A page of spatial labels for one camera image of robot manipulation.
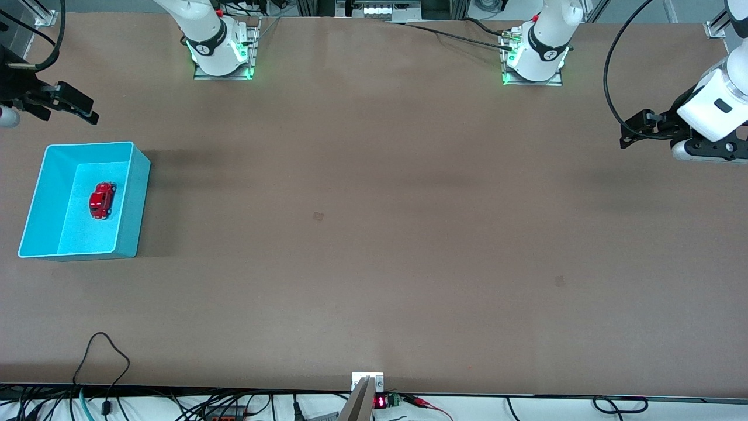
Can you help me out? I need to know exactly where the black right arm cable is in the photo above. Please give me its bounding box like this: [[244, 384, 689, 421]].
[[0, 0, 64, 72]]

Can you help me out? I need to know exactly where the red beetle toy car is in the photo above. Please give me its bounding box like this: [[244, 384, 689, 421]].
[[88, 182, 117, 221]]

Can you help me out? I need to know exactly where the blue plastic box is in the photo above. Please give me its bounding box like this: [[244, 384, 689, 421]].
[[18, 142, 151, 260]]

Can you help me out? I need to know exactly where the red clip lead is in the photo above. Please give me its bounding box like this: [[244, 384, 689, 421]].
[[402, 394, 454, 421]]

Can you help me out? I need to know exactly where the black cable to arm base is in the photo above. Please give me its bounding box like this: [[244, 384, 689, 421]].
[[387, 18, 516, 52]]

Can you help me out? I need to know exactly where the grey device with white light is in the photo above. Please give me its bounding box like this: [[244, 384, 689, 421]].
[[335, 0, 423, 22]]

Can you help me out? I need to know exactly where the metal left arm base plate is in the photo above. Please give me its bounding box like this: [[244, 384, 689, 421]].
[[501, 28, 564, 87]]

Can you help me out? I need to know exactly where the black coiled cable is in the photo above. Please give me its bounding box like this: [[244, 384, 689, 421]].
[[593, 396, 649, 415]]

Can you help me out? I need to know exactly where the aluminium profile bracket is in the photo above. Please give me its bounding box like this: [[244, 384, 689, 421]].
[[23, 0, 58, 26], [704, 9, 732, 40]]

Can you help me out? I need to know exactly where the black orange connector block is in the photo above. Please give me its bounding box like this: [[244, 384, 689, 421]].
[[202, 406, 258, 421]]

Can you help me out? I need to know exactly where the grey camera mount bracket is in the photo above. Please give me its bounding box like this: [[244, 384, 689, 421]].
[[338, 372, 385, 421]]

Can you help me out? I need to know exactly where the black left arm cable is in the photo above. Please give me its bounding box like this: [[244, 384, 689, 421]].
[[603, 0, 668, 142]]

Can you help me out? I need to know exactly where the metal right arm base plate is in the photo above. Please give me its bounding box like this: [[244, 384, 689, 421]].
[[193, 16, 261, 81]]

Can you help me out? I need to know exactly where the thin black looped cable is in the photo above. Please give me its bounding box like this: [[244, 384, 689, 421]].
[[72, 332, 131, 417]]

